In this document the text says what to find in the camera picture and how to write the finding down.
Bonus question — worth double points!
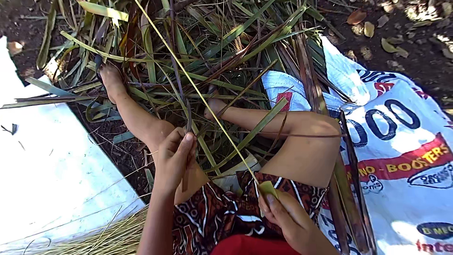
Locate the person's right hand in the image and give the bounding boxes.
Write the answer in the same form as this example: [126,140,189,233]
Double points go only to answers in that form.
[258,189,315,245]

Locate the long thin yellow-green leaf rib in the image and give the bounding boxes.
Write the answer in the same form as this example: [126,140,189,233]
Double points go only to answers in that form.
[134,0,260,185]

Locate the dark purple-brown leaf strip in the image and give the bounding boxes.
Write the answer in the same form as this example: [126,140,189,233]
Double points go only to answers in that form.
[169,0,192,192]

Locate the person's left hand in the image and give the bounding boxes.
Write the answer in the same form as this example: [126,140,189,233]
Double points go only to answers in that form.
[154,127,197,196]

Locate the person's body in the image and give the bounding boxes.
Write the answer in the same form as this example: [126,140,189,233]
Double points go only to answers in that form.
[172,171,330,255]

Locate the white flat board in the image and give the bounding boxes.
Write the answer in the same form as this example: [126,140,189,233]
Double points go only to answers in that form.
[0,35,146,255]

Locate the bundle of thin yellowish sticks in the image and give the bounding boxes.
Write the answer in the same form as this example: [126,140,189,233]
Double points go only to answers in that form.
[32,205,151,255]

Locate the scattered dry fallen leaves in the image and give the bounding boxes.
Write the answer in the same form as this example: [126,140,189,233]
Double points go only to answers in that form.
[345,0,453,61]

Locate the person's right forearm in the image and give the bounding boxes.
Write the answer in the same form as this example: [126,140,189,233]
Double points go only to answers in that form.
[294,225,341,255]

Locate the person's legs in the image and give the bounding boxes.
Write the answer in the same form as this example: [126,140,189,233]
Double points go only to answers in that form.
[97,62,342,206]

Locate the pile of palm leaves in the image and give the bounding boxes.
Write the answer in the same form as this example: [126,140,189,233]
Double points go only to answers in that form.
[2,0,321,176]

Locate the person's left forearm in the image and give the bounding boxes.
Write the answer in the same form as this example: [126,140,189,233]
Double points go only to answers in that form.
[137,189,177,255]

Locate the long brown dried palm fronds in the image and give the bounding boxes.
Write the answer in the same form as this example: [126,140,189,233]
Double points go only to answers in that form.
[295,28,377,255]

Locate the small green leaf piece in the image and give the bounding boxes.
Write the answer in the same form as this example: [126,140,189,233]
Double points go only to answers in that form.
[258,181,279,200]

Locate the white printed sack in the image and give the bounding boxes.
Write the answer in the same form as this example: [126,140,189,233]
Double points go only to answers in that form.
[261,34,453,255]

